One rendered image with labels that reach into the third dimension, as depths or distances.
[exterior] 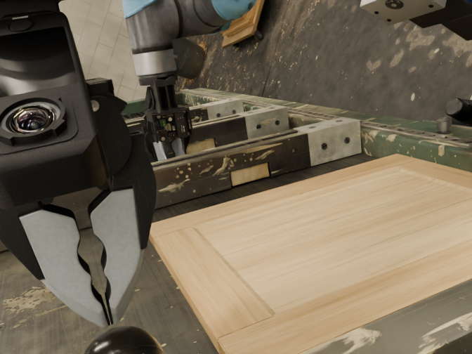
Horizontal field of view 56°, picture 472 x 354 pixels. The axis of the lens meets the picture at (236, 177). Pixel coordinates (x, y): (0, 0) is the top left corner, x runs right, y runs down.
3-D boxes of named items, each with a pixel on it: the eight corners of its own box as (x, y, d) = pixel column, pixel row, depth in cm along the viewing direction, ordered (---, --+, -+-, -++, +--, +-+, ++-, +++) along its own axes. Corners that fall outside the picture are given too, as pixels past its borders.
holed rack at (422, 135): (482, 144, 72) (482, 140, 72) (468, 148, 71) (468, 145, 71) (187, 90, 220) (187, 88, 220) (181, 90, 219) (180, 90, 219)
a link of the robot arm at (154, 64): (128, 55, 84) (171, 48, 87) (133, 79, 85) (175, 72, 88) (136, 54, 77) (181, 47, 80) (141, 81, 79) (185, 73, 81)
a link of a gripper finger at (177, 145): (182, 187, 87) (173, 140, 84) (174, 179, 92) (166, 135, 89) (197, 182, 88) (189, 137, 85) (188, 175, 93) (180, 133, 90)
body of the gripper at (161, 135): (156, 147, 81) (142, 80, 77) (146, 139, 89) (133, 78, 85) (196, 138, 84) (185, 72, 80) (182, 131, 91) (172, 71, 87)
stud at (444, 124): (454, 133, 80) (454, 117, 80) (444, 136, 80) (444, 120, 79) (444, 131, 83) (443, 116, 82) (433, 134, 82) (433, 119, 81)
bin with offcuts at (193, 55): (212, 38, 489) (156, 12, 461) (199, 82, 486) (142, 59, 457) (195, 47, 535) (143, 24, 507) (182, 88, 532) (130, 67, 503)
